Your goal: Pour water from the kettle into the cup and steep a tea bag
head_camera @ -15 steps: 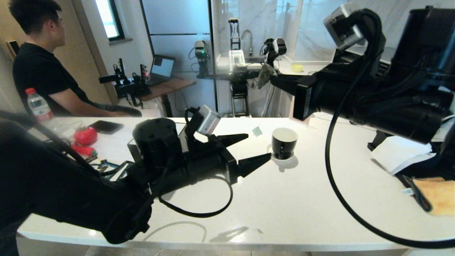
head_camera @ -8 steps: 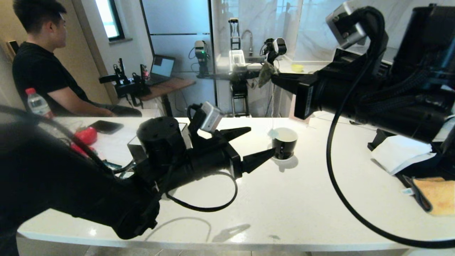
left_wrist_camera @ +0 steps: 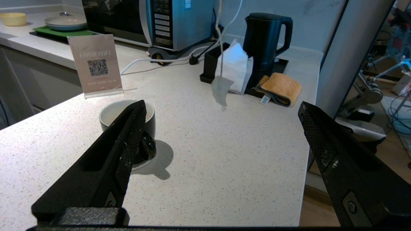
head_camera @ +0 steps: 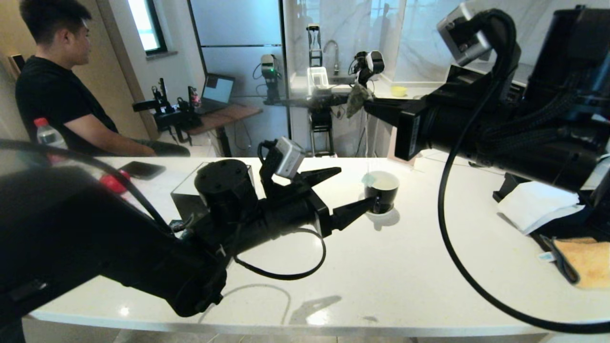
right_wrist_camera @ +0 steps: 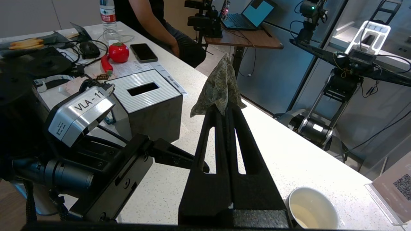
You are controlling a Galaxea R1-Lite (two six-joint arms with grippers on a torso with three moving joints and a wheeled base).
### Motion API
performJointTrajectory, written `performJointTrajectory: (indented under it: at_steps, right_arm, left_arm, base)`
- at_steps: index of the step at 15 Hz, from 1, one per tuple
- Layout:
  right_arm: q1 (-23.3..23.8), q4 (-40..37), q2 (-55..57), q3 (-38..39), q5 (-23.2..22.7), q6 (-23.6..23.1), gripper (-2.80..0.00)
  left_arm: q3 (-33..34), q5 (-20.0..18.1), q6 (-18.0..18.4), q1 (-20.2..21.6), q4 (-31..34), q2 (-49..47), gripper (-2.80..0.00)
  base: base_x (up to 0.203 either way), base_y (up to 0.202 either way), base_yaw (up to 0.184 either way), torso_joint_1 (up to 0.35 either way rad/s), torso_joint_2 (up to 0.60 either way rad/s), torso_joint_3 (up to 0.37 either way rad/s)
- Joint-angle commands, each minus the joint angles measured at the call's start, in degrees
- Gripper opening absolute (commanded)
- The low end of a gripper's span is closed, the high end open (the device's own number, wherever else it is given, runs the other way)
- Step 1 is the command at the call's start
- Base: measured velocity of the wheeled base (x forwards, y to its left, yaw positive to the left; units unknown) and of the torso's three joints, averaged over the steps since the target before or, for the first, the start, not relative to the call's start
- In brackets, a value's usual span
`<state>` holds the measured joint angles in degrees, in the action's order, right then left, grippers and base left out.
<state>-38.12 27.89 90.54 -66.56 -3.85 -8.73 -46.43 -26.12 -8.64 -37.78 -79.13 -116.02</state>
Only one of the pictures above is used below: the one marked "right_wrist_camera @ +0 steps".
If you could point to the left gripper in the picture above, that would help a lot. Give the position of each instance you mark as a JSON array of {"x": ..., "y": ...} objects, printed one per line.
[{"x": 122, "y": 179}]

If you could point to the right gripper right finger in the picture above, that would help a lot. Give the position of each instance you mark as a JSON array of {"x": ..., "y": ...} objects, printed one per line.
[{"x": 257, "y": 192}]

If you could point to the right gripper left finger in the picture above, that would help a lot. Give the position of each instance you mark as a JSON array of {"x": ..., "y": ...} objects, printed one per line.
[{"x": 205, "y": 192}]

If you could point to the green tea bag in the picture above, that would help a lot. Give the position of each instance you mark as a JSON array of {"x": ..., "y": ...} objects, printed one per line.
[{"x": 218, "y": 86}]

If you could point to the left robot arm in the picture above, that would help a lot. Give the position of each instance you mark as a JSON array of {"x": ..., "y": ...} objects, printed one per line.
[{"x": 19, "y": 112}]

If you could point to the white cup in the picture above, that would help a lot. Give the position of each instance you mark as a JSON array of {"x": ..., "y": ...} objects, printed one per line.
[{"x": 313, "y": 210}]

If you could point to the clear plastic water bottle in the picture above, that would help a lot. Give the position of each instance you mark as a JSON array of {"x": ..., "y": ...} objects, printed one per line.
[{"x": 108, "y": 16}]

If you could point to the grey tissue box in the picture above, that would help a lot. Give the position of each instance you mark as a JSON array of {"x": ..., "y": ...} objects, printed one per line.
[{"x": 151, "y": 109}]

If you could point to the black smartphone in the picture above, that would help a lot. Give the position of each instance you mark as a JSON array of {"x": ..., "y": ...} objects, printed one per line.
[{"x": 144, "y": 53}]

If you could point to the person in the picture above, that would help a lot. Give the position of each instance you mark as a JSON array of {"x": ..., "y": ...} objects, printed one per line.
[{"x": 179, "y": 45}]

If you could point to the red toy chili pepper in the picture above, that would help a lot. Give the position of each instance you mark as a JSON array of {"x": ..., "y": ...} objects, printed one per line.
[{"x": 106, "y": 65}]

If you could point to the red tomato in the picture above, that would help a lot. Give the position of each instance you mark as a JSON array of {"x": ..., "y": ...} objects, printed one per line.
[{"x": 118, "y": 53}]

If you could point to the black computer mouse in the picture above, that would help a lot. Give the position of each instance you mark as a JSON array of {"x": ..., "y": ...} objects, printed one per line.
[{"x": 89, "y": 49}]

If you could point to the black device on desk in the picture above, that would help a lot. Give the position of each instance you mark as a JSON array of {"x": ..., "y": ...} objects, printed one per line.
[{"x": 207, "y": 24}]

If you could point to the clear acrylic sign holder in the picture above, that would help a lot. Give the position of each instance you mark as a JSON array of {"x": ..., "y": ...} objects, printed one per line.
[{"x": 393, "y": 189}]

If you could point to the wooden desk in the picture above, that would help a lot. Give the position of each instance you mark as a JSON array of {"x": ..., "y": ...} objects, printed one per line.
[{"x": 257, "y": 40}]

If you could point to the black round disc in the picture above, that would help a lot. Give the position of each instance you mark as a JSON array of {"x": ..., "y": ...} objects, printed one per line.
[{"x": 45, "y": 62}]

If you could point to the open laptop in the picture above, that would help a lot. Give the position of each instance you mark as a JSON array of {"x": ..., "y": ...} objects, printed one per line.
[{"x": 253, "y": 14}]

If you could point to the black tray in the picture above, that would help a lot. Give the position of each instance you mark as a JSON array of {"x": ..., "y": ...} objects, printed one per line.
[{"x": 51, "y": 40}]

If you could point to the bread sticks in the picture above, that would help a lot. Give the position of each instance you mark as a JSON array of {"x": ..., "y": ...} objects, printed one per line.
[{"x": 25, "y": 43}]

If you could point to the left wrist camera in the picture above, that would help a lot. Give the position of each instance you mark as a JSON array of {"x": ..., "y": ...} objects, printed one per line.
[{"x": 80, "y": 115}]

